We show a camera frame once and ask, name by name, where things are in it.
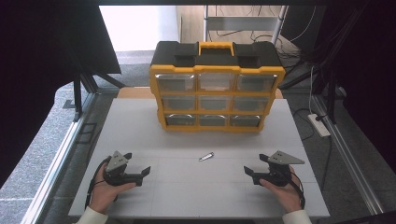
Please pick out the white power strip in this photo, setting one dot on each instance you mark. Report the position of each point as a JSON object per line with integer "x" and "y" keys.
{"x": 319, "y": 125}

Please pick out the grey metal shelf rack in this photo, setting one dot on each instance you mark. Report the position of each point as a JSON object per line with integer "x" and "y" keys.
{"x": 241, "y": 22}

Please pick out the small silver metal object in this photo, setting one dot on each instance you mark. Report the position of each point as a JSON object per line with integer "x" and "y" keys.
{"x": 206, "y": 156}

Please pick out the black curtain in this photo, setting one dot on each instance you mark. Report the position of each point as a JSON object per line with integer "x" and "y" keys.
{"x": 367, "y": 77}
{"x": 46, "y": 62}

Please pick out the grid of clear drawers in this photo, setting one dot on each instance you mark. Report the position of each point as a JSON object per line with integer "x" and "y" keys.
{"x": 250, "y": 104}

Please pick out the aluminium frame rail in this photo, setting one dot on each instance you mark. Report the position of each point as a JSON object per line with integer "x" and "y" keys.
{"x": 348, "y": 155}
{"x": 59, "y": 155}

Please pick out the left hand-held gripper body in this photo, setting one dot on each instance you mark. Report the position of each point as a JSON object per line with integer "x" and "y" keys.
{"x": 117, "y": 163}

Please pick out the yellow black organizer cabinet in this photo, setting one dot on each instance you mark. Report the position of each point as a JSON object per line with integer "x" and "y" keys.
{"x": 218, "y": 59}

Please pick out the person's right hand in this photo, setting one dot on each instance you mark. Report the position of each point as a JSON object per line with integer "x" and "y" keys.
{"x": 288, "y": 196}

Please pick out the person's left hand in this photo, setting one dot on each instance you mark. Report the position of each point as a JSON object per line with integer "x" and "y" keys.
{"x": 101, "y": 194}

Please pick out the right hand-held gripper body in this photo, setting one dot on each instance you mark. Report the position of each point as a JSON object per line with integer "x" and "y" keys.
{"x": 280, "y": 169}

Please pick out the black metal stand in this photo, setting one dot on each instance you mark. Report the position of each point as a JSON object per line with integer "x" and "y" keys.
{"x": 77, "y": 96}
{"x": 332, "y": 99}

